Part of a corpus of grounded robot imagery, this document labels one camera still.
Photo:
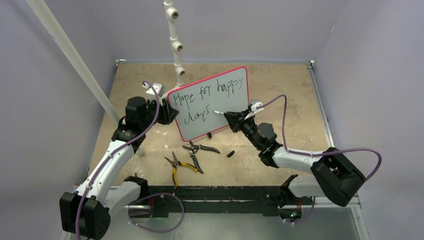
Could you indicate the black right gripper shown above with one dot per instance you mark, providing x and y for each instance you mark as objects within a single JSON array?
[{"x": 233, "y": 117}]

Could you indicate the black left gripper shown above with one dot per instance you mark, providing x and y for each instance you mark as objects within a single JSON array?
[{"x": 168, "y": 113}]

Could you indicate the pink framed whiteboard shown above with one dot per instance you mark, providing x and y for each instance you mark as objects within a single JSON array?
[{"x": 198, "y": 102}]

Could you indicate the black marker cap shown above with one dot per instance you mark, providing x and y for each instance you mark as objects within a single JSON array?
[{"x": 229, "y": 155}]

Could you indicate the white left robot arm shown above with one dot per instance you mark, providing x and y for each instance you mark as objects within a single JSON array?
[{"x": 88, "y": 210}]

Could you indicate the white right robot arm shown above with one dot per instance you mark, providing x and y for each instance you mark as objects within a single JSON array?
[{"x": 333, "y": 175}]

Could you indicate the white pvc pipe stand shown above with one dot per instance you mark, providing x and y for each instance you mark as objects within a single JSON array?
[{"x": 172, "y": 14}]

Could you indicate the white diagonal pole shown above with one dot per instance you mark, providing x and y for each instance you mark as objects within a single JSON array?
[{"x": 74, "y": 29}]

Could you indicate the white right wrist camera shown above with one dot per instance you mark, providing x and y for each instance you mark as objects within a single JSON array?
[{"x": 254, "y": 106}]

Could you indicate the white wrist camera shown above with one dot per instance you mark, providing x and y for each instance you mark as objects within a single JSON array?
[
  {"x": 254, "y": 106},
  {"x": 156, "y": 89}
]

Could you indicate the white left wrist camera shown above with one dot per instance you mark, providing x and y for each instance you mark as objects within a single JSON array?
[{"x": 156, "y": 89}]

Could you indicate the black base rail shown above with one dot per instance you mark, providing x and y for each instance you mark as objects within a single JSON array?
[{"x": 268, "y": 201}]

